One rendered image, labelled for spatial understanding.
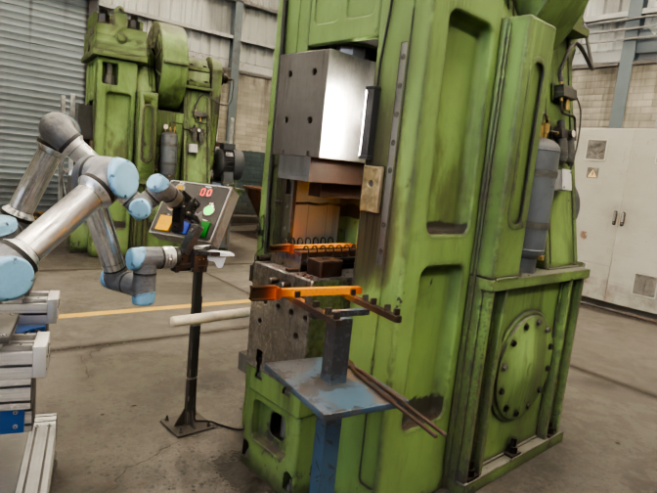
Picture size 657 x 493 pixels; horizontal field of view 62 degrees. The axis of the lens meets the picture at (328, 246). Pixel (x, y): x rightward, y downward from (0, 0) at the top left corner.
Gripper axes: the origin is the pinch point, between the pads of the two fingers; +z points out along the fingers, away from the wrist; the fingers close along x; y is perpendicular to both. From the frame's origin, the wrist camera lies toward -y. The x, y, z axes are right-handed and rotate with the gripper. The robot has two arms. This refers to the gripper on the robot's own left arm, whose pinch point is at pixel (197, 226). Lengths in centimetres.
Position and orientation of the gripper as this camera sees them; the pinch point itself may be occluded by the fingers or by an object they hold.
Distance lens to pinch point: 246.5
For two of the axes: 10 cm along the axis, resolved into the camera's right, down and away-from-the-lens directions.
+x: -9.2, -1.5, 3.7
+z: 2.9, 4.1, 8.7
